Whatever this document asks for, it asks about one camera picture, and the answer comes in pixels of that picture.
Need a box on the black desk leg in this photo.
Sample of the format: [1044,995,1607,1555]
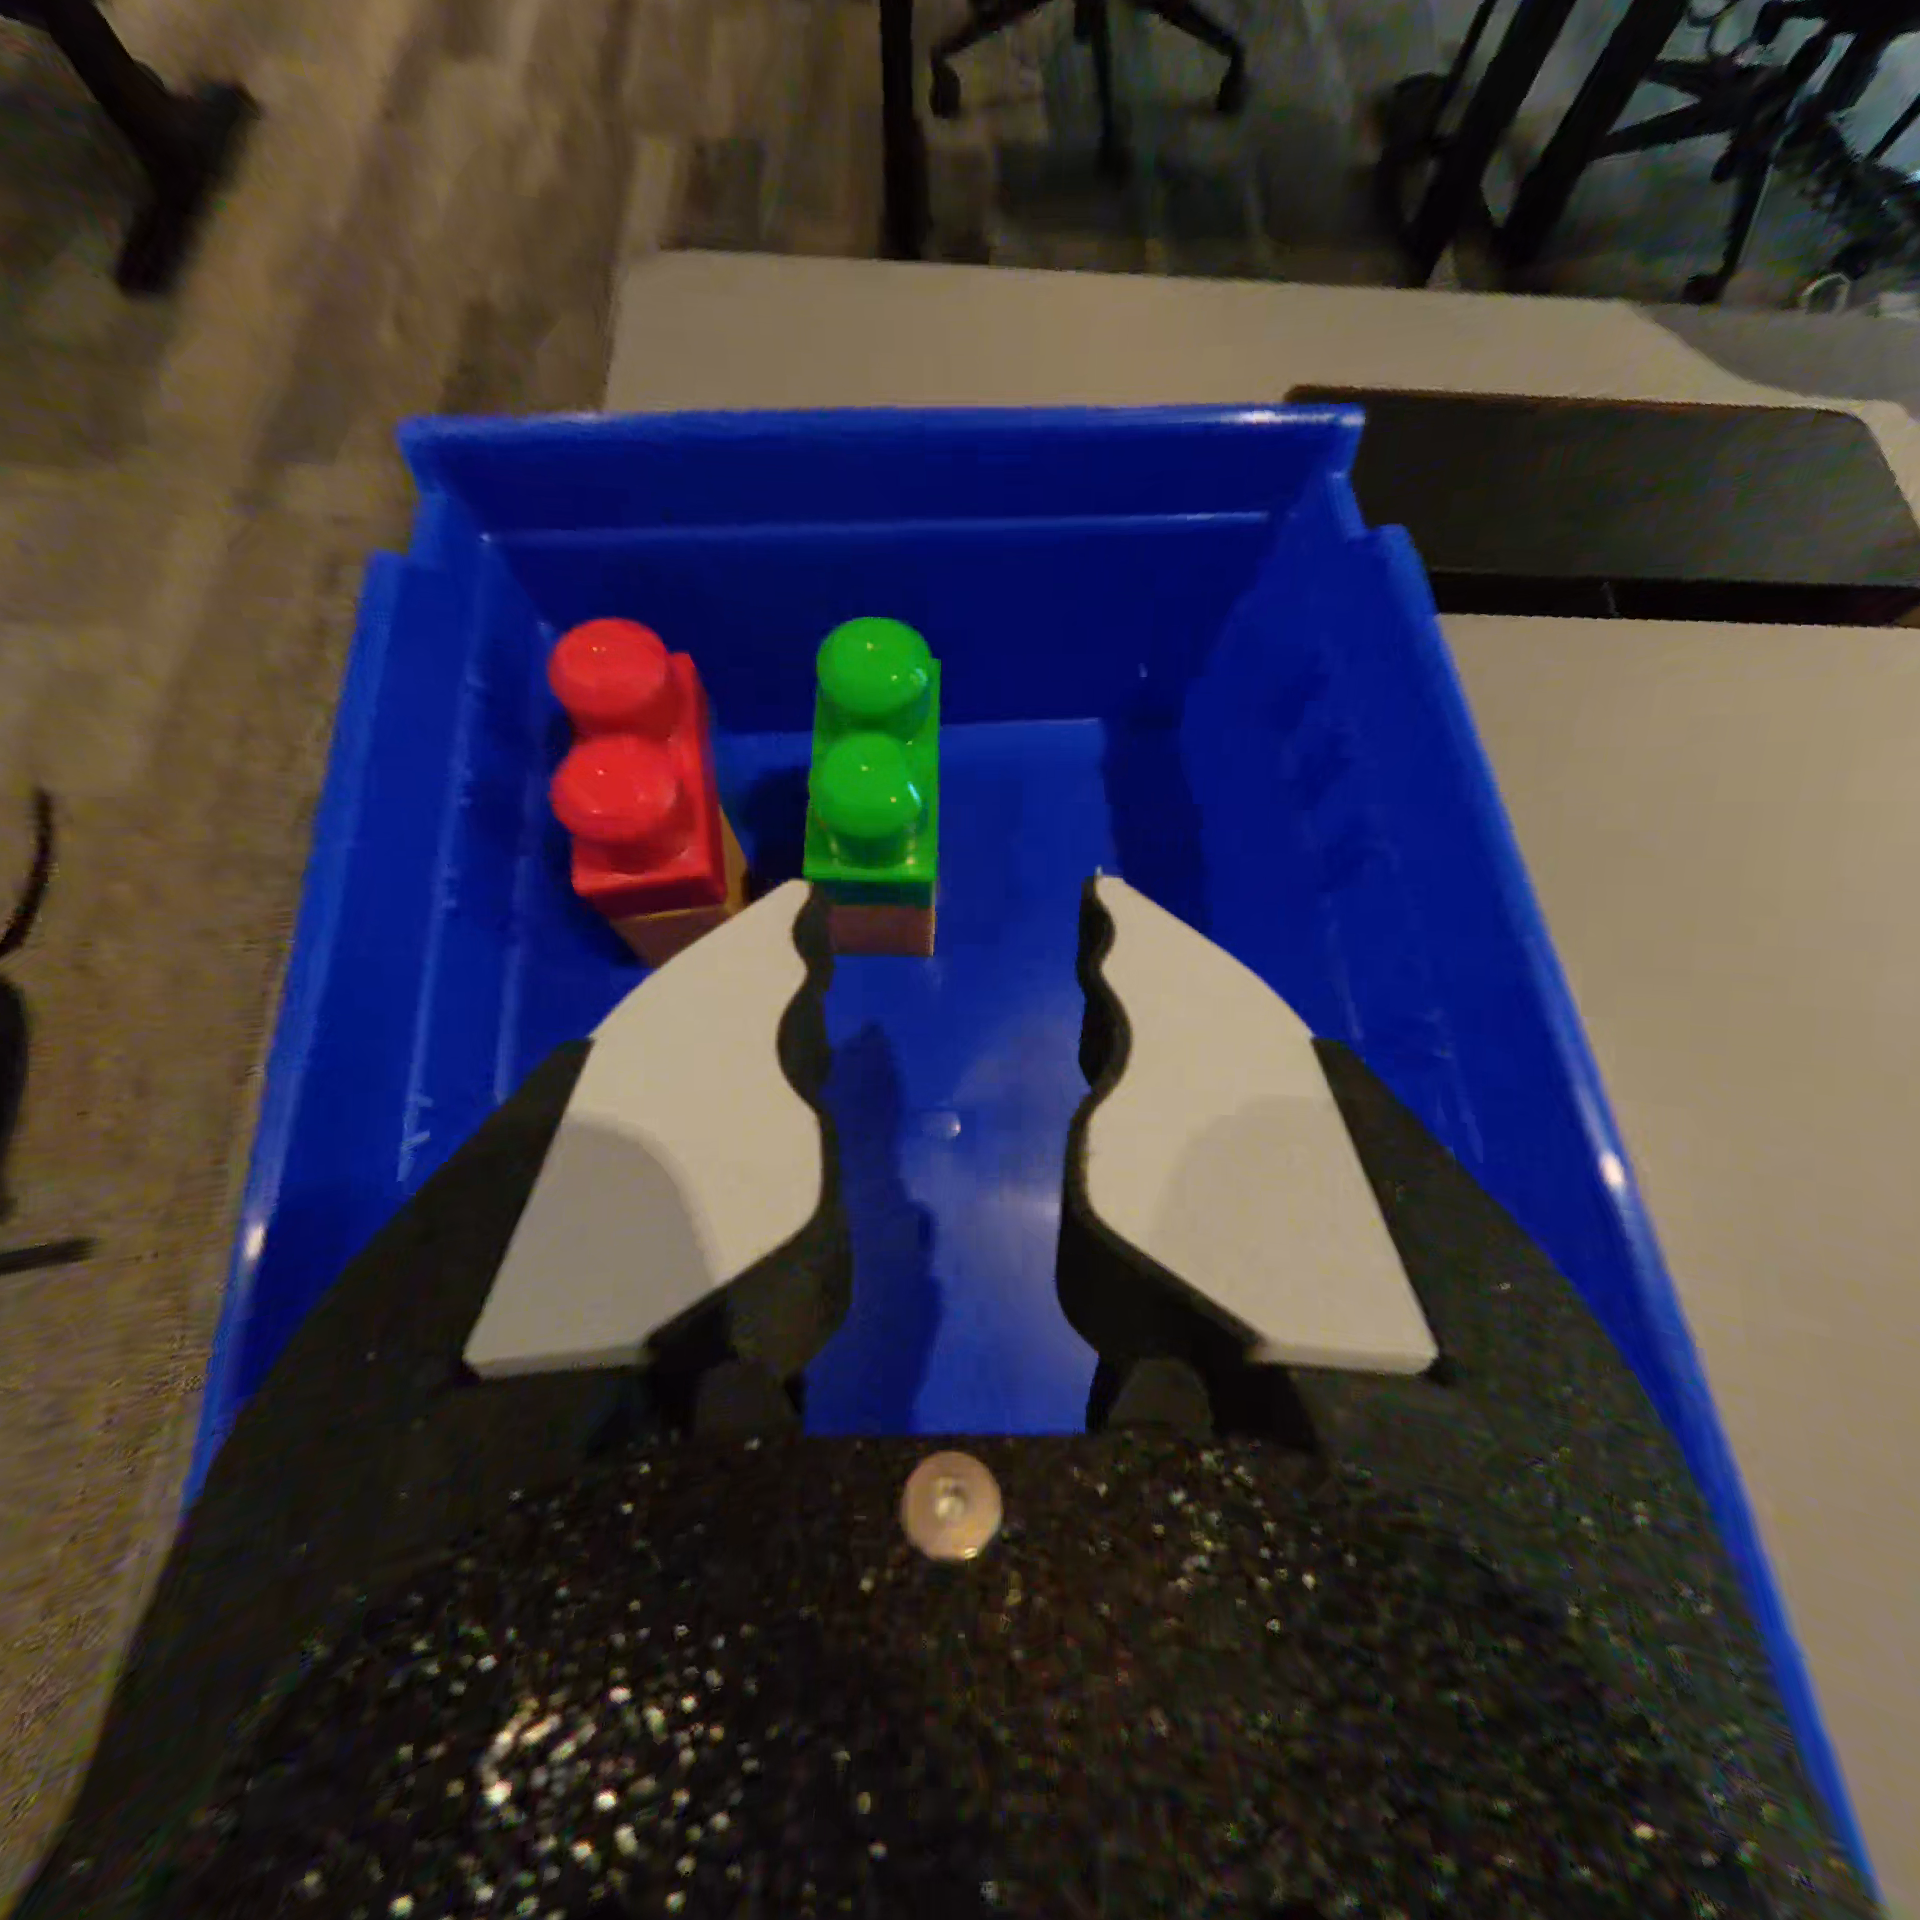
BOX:
[23,0,260,297]

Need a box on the green two-stud mega block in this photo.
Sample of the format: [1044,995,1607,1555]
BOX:
[799,615,947,905]

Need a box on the black table cable cover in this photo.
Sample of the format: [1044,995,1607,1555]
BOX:
[1284,383,1920,629]

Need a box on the black office chair base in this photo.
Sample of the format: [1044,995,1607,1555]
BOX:
[920,0,1251,126]

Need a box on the blue plastic storage bin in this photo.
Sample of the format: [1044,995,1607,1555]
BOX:
[181,403,1887,1920]

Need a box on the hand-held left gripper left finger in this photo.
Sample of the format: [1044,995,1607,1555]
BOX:
[462,878,856,1382]

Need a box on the black cable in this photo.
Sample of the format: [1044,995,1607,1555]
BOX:
[0,787,59,963]

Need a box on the red two-stud mega block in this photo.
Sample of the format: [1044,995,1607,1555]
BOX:
[544,615,720,905]

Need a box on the black metal desk frame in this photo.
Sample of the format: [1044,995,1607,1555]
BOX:
[1381,0,1920,308]

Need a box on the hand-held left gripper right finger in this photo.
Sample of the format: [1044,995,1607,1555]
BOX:
[1054,871,1439,1375]

